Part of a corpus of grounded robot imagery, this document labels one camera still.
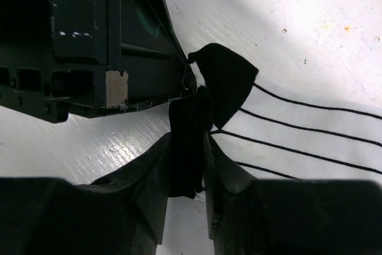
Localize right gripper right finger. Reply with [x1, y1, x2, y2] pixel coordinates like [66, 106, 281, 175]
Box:
[203, 134, 381, 254]

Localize white sock black thin stripes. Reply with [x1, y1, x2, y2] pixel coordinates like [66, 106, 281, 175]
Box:
[169, 43, 381, 198]

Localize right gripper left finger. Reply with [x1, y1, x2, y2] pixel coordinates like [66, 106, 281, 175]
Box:
[1, 134, 171, 254]

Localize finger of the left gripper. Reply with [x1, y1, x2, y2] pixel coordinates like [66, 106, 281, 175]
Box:
[108, 0, 192, 114]

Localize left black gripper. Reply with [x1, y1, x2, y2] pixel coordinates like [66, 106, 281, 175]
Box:
[1, 0, 107, 123]

